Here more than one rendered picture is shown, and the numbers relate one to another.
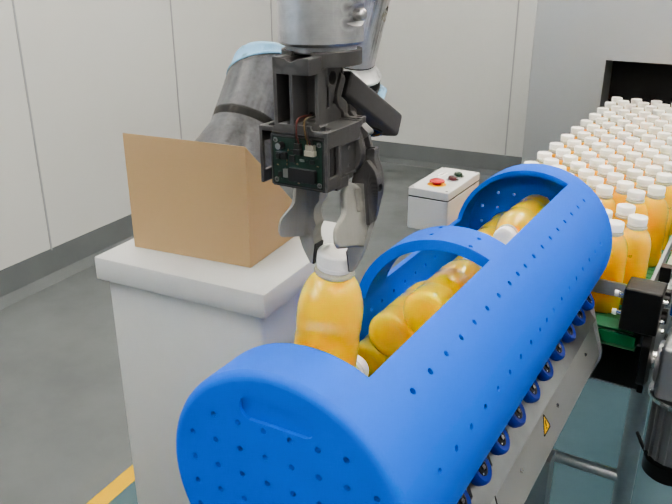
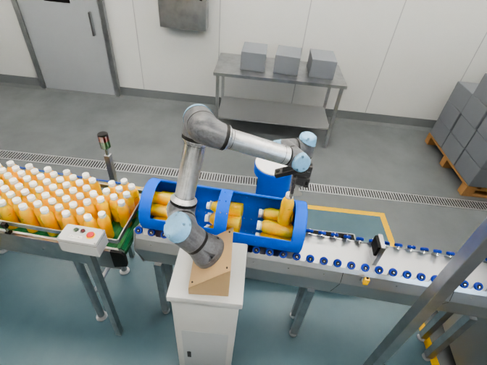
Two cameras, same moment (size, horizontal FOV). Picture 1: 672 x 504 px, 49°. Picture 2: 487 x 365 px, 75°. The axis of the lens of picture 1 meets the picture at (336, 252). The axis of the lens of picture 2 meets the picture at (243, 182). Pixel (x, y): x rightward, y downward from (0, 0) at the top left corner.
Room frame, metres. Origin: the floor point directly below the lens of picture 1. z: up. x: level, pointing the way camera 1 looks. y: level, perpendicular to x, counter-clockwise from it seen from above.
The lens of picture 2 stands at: (1.43, 0.97, 2.39)
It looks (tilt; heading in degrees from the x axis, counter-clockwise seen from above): 41 degrees down; 244
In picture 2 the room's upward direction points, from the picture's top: 6 degrees clockwise
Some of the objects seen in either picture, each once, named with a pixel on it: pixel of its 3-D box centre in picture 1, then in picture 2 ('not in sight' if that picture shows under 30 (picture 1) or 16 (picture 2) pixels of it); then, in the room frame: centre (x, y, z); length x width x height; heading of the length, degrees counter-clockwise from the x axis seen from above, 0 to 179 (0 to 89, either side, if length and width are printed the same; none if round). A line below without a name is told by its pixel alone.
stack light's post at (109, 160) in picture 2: not in sight; (122, 212); (1.51, -0.91, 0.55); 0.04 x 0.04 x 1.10; 59
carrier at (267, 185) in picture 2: not in sight; (267, 207); (0.43, -0.58, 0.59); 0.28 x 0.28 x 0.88
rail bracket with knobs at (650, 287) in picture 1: (640, 308); not in sight; (1.30, -0.60, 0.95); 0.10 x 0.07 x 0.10; 59
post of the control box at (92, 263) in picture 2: not in sight; (105, 296); (1.69, -0.26, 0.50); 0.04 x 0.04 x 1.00; 59
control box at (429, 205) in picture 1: (444, 198); (83, 240); (1.69, -0.26, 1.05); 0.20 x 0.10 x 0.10; 149
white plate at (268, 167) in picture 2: not in sight; (275, 163); (0.43, -0.58, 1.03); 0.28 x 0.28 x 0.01
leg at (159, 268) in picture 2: not in sight; (162, 288); (1.34, -0.31, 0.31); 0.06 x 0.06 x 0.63; 59
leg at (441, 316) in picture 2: not in sight; (440, 318); (-0.42, 0.57, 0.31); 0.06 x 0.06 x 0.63; 59
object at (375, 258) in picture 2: not in sight; (375, 249); (0.22, 0.27, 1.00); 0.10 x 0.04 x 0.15; 59
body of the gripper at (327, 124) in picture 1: (318, 118); (301, 173); (0.66, 0.02, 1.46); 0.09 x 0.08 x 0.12; 150
